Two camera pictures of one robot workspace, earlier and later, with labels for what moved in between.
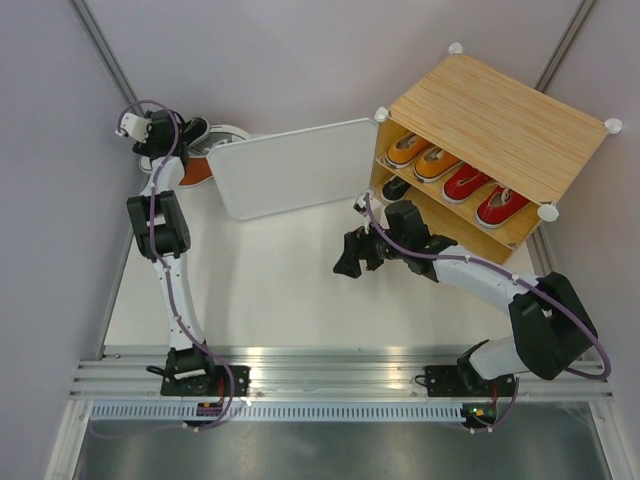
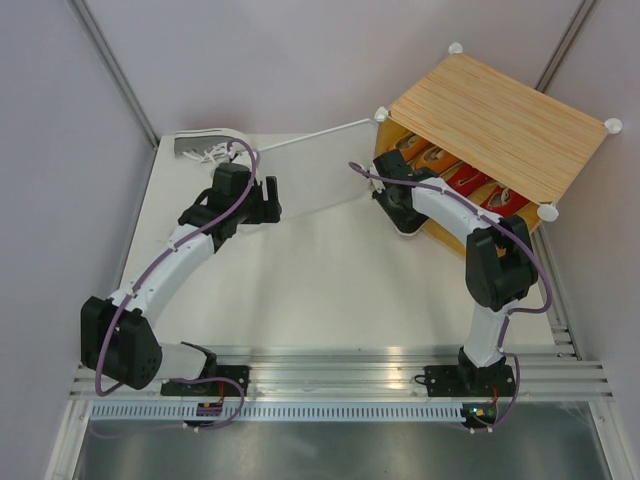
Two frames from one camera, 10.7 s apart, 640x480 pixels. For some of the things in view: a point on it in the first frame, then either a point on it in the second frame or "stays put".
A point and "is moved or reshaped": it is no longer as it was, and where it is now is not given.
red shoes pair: (499, 206) stays put
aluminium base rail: (323, 372) stays put
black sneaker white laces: (169, 136) is moved or reshaped
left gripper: (146, 148) -> (268, 211)
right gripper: (356, 247) -> (383, 208)
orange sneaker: (434, 163) stays put
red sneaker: (463, 183) stays put
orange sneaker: (405, 148) stays put
